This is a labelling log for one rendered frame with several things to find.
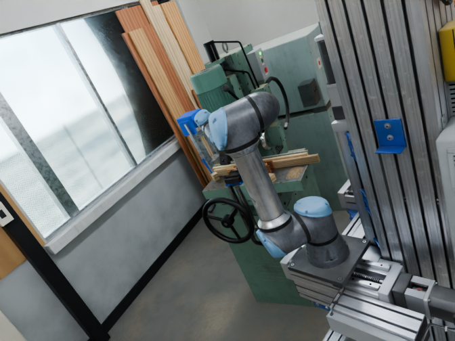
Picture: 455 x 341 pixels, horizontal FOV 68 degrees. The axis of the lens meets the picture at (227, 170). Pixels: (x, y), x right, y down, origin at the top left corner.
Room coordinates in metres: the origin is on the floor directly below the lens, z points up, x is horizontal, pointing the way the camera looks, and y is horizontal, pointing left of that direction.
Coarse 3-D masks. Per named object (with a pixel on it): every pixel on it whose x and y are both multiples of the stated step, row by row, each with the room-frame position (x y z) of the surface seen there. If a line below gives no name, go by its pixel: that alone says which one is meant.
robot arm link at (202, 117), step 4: (200, 112) 1.45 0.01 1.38; (204, 112) 1.44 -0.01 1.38; (208, 112) 1.44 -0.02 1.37; (196, 116) 1.45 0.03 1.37; (200, 116) 1.43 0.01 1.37; (204, 116) 1.42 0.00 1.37; (208, 116) 1.42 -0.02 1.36; (196, 120) 1.44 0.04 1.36; (200, 120) 1.42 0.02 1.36; (204, 120) 1.42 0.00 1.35; (208, 120) 1.41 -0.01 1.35; (200, 124) 1.43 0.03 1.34; (204, 124) 1.51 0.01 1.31
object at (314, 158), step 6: (300, 156) 1.59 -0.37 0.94; (306, 156) 1.56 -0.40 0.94; (312, 156) 1.53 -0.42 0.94; (318, 156) 1.53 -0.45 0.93; (276, 162) 1.65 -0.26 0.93; (282, 162) 1.63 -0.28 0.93; (288, 162) 1.61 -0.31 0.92; (294, 162) 1.59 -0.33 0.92; (300, 162) 1.58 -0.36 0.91; (306, 162) 1.56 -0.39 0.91; (312, 162) 1.54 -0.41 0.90; (222, 168) 1.87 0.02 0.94; (222, 174) 1.87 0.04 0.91
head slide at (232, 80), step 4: (228, 76) 1.85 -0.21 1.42; (232, 76) 1.84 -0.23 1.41; (228, 80) 1.81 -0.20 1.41; (232, 80) 1.83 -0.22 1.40; (236, 80) 1.86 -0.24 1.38; (232, 84) 1.81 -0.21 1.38; (236, 84) 1.85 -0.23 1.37; (232, 88) 1.81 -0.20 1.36; (236, 88) 1.83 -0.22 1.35; (240, 88) 1.87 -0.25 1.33; (232, 92) 1.81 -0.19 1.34; (236, 92) 1.82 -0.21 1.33; (240, 92) 1.85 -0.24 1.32; (240, 96) 1.84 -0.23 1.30; (236, 100) 1.81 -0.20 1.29; (260, 140) 1.86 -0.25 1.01
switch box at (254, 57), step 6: (258, 48) 1.97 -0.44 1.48; (246, 54) 1.93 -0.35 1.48; (252, 54) 1.91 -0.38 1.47; (258, 54) 1.92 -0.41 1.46; (252, 60) 1.92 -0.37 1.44; (258, 60) 1.90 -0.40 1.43; (264, 60) 1.96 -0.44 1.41; (252, 66) 1.92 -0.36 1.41; (258, 66) 1.90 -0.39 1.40; (264, 66) 1.94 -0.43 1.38; (258, 72) 1.91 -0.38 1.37; (264, 72) 1.92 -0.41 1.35; (258, 78) 1.92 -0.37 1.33; (264, 78) 1.90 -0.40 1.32
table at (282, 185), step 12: (276, 168) 1.65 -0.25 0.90; (288, 168) 1.59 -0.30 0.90; (312, 168) 1.58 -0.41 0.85; (276, 180) 1.53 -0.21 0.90; (288, 180) 1.47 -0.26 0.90; (300, 180) 1.43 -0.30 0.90; (204, 192) 1.77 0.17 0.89; (216, 192) 1.72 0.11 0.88; (228, 204) 1.58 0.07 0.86; (252, 204) 1.50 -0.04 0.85
